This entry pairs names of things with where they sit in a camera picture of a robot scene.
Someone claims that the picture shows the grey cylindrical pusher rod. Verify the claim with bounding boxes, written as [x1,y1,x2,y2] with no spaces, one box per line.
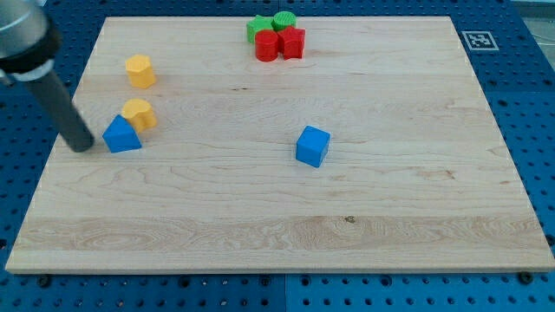
[24,70,95,153]

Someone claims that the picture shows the blue triangle block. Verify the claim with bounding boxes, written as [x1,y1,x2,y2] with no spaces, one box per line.
[102,114,142,153]

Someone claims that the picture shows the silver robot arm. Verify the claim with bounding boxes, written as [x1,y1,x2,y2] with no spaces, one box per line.
[1,0,95,153]

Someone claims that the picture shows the yellow heart block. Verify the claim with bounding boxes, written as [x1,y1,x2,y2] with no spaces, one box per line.
[121,98,158,133]

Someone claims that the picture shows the yellow hexagon block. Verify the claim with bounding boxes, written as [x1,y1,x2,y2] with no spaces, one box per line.
[125,55,157,88]

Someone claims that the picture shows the green star block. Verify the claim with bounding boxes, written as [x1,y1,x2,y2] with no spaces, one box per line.
[246,15,273,43]

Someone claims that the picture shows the red cylinder block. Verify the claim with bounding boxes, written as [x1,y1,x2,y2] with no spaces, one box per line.
[254,29,279,62]

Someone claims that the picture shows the green cylinder block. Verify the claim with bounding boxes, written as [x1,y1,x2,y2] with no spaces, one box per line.
[271,10,297,31]

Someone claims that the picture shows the red star block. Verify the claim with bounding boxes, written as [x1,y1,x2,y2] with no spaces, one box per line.
[277,26,305,60]

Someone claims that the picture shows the blue cube block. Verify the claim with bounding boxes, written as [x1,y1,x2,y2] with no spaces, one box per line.
[295,126,330,168]

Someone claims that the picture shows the wooden board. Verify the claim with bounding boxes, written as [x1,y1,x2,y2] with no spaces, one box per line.
[6,16,554,275]

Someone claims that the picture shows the white fiducial marker tag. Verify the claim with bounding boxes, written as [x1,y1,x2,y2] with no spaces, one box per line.
[462,30,499,51]

